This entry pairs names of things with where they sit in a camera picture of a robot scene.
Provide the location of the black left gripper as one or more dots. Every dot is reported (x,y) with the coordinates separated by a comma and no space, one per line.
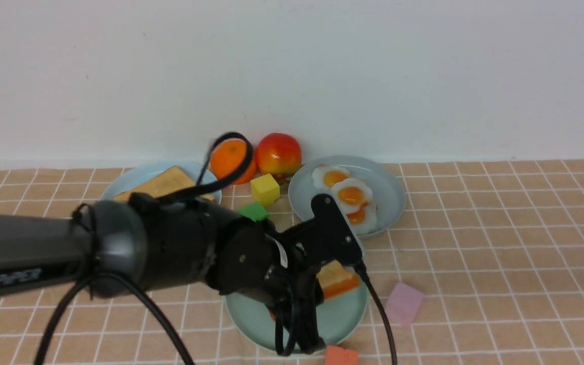
(325,237)

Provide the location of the toast slice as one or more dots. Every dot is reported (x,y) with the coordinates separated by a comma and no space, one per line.
(162,185)
(337,280)

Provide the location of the fried egg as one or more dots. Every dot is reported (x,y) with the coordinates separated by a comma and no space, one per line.
(352,195)
(364,220)
(324,177)

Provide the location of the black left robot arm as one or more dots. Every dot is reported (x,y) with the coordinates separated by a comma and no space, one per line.
(158,246)

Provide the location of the grey blue egg plate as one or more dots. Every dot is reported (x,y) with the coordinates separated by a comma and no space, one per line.
(389,196)

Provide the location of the green foam cube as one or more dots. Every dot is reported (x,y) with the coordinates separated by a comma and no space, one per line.
(255,211)

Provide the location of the yellow foam cube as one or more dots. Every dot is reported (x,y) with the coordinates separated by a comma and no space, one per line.
(265,190)

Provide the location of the teal centre plate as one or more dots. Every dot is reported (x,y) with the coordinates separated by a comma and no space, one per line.
(342,314)

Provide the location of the red yellow apple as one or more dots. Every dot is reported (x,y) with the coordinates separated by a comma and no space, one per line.
(278,154)

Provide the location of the pink foam cube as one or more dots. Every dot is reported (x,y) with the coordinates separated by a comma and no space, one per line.
(403,304)

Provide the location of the orange red foam cube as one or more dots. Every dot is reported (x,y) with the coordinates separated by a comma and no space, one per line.
(336,355)

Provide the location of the orange fruit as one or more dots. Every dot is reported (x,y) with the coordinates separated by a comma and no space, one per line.
(227,157)

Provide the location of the light blue left plate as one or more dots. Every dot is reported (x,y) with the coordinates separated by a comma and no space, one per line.
(135,178)

